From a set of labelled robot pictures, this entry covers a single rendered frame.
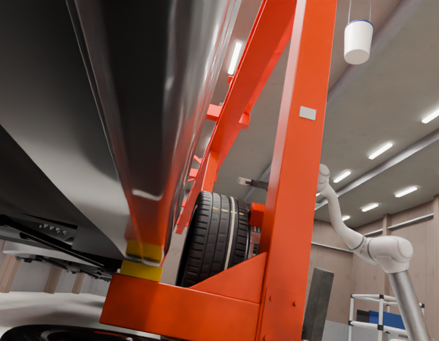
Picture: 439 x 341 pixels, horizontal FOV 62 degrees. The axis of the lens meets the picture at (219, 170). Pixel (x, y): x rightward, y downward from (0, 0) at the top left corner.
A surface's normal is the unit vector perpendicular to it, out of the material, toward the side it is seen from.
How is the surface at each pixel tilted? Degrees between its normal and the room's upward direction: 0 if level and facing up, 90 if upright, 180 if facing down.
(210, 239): 82
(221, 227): 71
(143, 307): 90
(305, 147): 90
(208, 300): 90
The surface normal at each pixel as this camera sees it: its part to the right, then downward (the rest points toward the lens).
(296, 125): 0.17, -0.31
